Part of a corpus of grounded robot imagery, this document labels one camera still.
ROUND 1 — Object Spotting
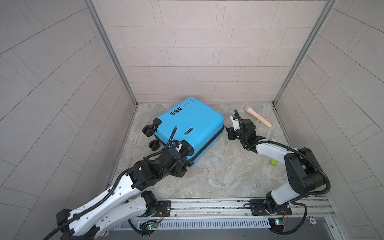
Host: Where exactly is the round blue white sticker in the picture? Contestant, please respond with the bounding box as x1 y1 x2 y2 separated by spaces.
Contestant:
308 216 318 227

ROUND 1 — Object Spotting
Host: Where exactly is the white ventilation grille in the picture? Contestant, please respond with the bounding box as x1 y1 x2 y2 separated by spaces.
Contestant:
158 219 271 230

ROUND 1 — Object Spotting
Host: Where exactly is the beige wooden handle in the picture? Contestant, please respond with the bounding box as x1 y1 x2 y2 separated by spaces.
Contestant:
245 106 273 128

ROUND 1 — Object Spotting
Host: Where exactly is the blue hard-shell suitcase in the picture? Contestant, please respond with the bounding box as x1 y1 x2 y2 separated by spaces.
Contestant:
142 97 224 178

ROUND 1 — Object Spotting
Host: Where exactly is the aluminium mounting rail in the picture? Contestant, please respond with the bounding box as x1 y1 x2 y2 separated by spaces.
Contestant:
163 197 336 221

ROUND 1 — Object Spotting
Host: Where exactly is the right circuit board with wires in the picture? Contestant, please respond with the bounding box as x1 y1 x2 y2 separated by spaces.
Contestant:
268 218 286 233

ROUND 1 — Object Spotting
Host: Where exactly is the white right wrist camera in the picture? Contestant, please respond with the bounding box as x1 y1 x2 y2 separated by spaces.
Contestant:
231 114 241 131

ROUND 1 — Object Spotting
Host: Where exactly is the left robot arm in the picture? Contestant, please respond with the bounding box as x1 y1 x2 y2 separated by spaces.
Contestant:
45 147 188 240

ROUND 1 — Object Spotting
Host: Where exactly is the left circuit board with wires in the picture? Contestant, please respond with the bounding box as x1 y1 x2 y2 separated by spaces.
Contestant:
140 221 159 232

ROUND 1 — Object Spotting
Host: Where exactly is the small green block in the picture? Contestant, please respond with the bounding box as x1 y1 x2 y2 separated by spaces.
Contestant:
270 159 278 167

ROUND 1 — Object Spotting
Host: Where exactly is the circuit board with wires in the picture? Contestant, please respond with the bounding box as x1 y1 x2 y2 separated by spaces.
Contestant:
140 221 159 232
268 218 286 233

